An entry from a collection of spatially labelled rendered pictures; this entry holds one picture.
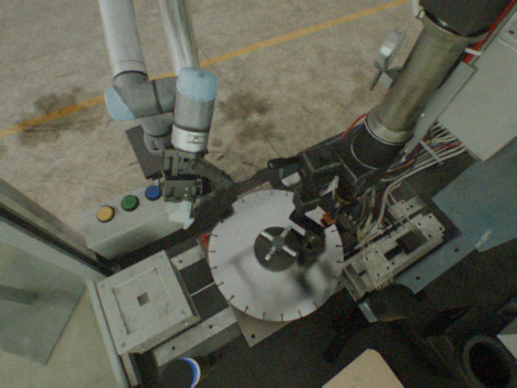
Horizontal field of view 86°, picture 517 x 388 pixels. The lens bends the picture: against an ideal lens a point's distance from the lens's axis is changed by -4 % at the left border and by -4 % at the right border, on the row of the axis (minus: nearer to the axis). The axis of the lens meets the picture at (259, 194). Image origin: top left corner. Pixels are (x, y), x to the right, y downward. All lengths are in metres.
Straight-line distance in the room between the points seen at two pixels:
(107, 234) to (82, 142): 1.57
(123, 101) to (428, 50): 0.55
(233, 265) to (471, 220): 0.48
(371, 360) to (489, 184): 0.61
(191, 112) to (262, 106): 1.77
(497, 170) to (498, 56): 0.14
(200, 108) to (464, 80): 0.41
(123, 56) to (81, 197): 1.49
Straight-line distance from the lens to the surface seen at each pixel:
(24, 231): 0.63
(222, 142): 2.09
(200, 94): 0.57
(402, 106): 0.43
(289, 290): 0.70
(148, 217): 0.85
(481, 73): 0.42
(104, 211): 0.89
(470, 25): 0.36
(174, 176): 0.63
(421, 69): 0.40
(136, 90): 0.68
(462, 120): 0.45
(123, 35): 0.75
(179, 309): 0.75
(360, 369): 0.93
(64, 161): 2.34
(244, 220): 0.74
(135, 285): 0.80
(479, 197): 0.51
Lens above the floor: 1.63
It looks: 62 degrees down
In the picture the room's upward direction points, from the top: 5 degrees clockwise
